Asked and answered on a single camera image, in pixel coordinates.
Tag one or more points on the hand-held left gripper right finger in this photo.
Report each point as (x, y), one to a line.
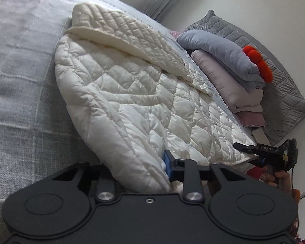
(167, 165)

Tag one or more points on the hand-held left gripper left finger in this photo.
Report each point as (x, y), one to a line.
(104, 184)

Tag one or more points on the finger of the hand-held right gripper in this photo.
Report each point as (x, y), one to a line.
(264, 150)
(261, 161)

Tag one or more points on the white quilted jacket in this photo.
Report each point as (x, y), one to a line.
(122, 94)

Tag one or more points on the person's right hand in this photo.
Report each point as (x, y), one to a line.
(284, 181)

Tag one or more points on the dusty pink pillow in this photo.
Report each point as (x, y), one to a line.
(251, 119)

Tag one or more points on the grey quilted headboard cushion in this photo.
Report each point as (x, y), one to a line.
(282, 101)

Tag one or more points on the folded pale pink blanket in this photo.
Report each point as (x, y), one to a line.
(233, 89)

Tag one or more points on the red pompom toy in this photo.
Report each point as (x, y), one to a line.
(261, 66)

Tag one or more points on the folded blue-grey blanket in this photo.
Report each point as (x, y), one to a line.
(218, 48)

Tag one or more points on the bed with grey bedspread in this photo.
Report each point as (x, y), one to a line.
(15, 81)

